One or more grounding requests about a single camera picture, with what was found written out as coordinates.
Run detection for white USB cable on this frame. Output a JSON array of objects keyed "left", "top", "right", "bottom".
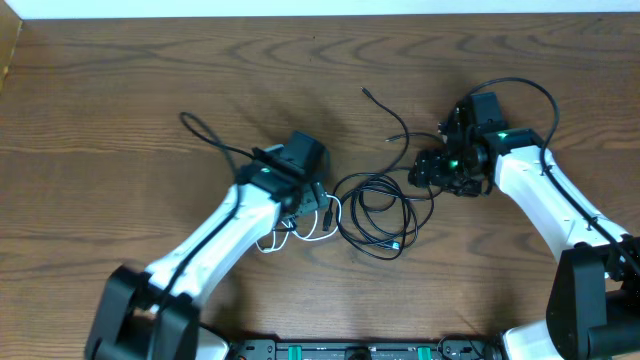
[{"left": 255, "top": 193, "right": 344, "bottom": 254}]

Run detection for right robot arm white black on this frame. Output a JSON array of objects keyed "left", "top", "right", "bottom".
[{"left": 408, "top": 92, "right": 639, "bottom": 359}]

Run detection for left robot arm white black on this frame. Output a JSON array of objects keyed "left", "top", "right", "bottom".
[{"left": 84, "top": 131, "right": 328, "bottom": 359}]

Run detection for black base rail green clamps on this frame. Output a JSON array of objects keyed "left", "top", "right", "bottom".
[{"left": 224, "top": 337, "right": 506, "bottom": 360}]

